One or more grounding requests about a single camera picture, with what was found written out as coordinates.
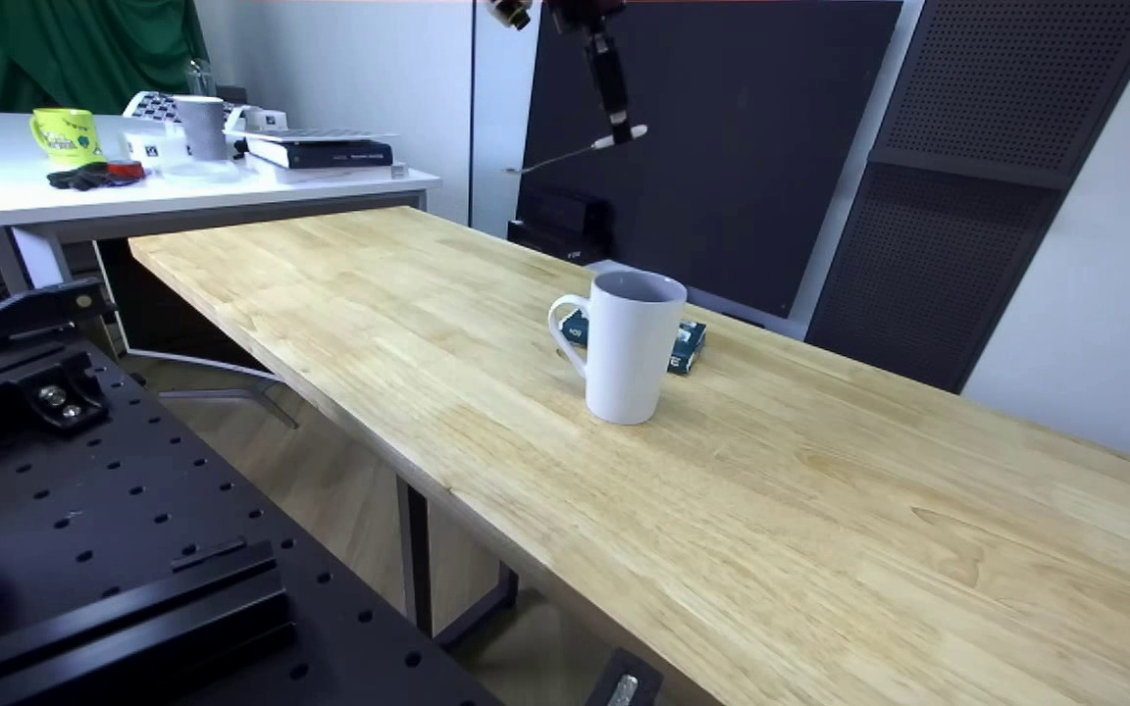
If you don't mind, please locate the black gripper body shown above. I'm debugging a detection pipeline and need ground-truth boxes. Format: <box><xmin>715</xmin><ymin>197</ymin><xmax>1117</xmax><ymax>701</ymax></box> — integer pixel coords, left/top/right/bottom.
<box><xmin>543</xmin><ymin>0</ymin><xmax>628</xmax><ymax>38</ymax></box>

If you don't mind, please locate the yellow green cup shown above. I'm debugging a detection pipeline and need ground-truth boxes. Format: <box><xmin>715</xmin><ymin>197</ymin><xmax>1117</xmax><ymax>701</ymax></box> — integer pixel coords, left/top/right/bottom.
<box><xmin>26</xmin><ymin>106</ymin><xmax>107</xmax><ymax>170</ymax></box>

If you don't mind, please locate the white ceramic mug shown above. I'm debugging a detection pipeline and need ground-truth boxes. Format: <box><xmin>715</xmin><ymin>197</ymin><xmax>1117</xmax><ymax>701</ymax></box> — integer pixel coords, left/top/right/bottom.
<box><xmin>544</xmin><ymin>269</ymin><xmax>689</xmax><ymax>429</ymax></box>

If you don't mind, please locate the small white object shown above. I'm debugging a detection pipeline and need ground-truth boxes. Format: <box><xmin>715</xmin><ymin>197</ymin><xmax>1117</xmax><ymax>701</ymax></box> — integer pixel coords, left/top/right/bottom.
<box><xmin>225</xmin><ymin>102</ymin><xmax>289</xmax><ymax>139</ymax></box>

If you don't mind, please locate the black perforated panel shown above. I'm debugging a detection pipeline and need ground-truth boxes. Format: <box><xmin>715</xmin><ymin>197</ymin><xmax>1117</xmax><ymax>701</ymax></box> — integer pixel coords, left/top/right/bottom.
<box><xmin>803</xmin><ymin>0</ymin><xmax>1130</xmax><ymax>395</ymax></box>

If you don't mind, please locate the grey white mug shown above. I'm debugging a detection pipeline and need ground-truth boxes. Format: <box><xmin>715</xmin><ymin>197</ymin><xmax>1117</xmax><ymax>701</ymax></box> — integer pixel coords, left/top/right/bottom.
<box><xmin>169</xmin><ymin>92</ymin><xmax>234</xmax><ymax>165</ymax></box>

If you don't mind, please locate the small checkered cube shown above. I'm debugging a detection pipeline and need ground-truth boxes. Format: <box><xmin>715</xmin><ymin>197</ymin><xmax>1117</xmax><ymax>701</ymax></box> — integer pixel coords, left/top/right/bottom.
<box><xmin>119</xmin><ymin>86</ymin><xmax>183</xmax><ymax>134</ymax></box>

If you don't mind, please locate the black metal table leg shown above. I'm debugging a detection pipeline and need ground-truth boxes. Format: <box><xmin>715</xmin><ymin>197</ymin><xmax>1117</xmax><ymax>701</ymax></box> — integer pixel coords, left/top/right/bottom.
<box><xmin>394</xmin><ymin>476</ymin><xmax>523</xmax><ymax>652</ymax></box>

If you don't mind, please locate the red black hand tool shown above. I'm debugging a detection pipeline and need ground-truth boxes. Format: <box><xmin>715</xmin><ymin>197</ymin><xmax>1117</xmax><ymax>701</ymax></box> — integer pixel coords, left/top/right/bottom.
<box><xmin>48</xmin><ymin>156</ymin><xmax>148</xmax><ymax>194</ymax></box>

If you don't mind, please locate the green curtain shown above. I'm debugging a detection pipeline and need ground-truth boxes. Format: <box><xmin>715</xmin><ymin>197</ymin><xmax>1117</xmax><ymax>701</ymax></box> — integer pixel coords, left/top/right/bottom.
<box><xmin>0</xmin><ymin>0</ymin><xmax>209</xmax><ymax>116</ymax></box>

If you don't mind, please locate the white side table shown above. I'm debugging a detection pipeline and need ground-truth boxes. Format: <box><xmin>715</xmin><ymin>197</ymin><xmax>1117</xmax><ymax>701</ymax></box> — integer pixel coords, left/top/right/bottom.
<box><xmin>0</xmin><ymin>110</ymin><xmax>439</xmax><ymax>296</ymax></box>

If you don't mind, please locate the black perforated breadboard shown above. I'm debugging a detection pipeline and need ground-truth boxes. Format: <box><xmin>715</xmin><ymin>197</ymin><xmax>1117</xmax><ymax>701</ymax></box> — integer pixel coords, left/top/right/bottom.
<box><xmin>0</xmin><ymin>347</ymin><xmax>502</xmax><ymax>706</ymax></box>

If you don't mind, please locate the small black bracket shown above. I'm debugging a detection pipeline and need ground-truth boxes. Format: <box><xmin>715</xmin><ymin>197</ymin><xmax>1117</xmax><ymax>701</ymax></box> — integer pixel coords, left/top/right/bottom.
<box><xmin>20</xmin><ymin>368</ymin><xmax>111</xmax><ymax>436</ymax></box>

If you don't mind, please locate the black metal rail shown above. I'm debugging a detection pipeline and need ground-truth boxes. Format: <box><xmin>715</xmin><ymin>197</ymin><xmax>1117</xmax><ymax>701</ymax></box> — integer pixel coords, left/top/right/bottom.
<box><xmin>0</xmin><ymin>542</ymin><xmax>294</xmax><ymax>706</ymax></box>

